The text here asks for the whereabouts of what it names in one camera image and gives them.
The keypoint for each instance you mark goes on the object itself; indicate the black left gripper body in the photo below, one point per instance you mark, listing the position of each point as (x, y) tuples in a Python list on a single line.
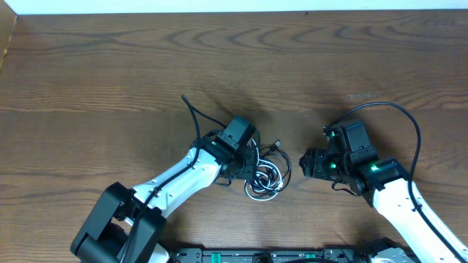
[(248, 163)]

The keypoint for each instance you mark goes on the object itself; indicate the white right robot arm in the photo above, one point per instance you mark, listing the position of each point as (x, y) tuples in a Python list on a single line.
[(351, 160)]

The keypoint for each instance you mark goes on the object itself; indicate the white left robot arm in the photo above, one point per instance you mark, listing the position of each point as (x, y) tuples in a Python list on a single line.
[(126, 223)]

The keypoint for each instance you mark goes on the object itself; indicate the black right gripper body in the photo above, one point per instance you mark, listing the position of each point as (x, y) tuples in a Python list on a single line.
[(313, 163)]

